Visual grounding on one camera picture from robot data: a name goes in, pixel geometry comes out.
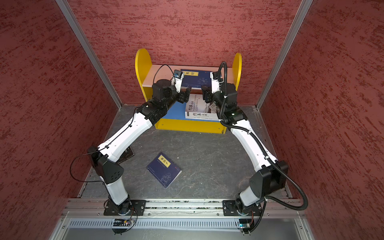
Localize right green circuit board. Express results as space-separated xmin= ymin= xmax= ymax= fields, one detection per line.
xmin=238 ymin=219 xmax=254 ymax=232

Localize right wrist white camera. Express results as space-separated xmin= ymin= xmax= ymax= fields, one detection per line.
xmin=210 ymin=72 xmax=220 ymax=94

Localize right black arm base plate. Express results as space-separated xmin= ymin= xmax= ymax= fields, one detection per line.
xmin=222 ymin=199 xmax=262 ymax=217

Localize right corner aluminium profile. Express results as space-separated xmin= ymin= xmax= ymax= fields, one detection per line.
xmin=256 ymin=0 xmax=313 ymax=112

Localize dark blue booklet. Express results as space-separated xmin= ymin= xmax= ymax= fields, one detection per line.
xmin=147 ymin=152 xmax=182 ymax=189
xmin=181 ymin=69 xmax=212 ymax=89

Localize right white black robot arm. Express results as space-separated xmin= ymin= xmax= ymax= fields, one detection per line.
xmin=202 ymin=84 xmax=289 ymax=214

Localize heritage culture photo book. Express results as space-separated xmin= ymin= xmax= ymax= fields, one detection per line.
xmin=185 ymin=94 xmax=218 ymax=117

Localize black book with gold letters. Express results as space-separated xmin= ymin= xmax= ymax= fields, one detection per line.
xmin=116 ymin=147 xmax=135 ymax=164

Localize slotted white cable duct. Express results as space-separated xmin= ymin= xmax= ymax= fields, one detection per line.
xmin=68 ymin=218 xmax=239 ymax=230

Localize left green circuit board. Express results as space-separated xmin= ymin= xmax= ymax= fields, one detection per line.
xmin=112 ymin=219 xmax=133 ymax=228

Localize white book with brown blocks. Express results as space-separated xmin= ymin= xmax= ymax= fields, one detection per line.
xmin=185 ymin=116 xmax=220 ymax=122

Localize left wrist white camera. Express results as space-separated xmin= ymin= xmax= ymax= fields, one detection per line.
xmin=173 ymin=70 xmax=184 ymax=93

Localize black corrugated cable conduit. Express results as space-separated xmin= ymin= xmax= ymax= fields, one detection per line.
xmin=217 ymin=61 xmax=309 ymax=211

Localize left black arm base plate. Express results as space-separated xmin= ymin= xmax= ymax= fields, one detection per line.
xmin=104 ymin=199 xmax=147 ymax=217

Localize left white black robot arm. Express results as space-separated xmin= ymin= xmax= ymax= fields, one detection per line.
xmin=88 ymin=79 xmax=192 ymax=216

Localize wrist white camera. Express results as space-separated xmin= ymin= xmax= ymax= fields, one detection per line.
xmin=173 ymin=70 xmax=184 ymax=93
xmin=210 ymin=72 xmax=220 ymax=94

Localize corner aluminium profile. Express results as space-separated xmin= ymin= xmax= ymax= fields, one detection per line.
xmin=256 ymin=0 xmax=313 ymax=112
xmin=56 ymin=0 xmax=123 ymax=110

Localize left corner aluminium profile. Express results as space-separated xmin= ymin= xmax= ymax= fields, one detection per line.
xmin=56 ymin=0 xmax=123 ymax=110

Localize green circuit board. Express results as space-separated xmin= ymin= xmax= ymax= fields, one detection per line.
xmin=112 ymin=219 xmax=133 ymax=228
xmin=238 ymin=219 xmax=254 ymax=232

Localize aluminium mounting rail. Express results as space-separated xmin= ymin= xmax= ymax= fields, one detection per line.
xmin=61 ymin=198 xmax=307 ymax=219

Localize yellow pink blue bookshelf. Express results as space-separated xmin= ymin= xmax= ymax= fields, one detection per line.
xmin=135 ymin=49 xmax=243 ymax=134

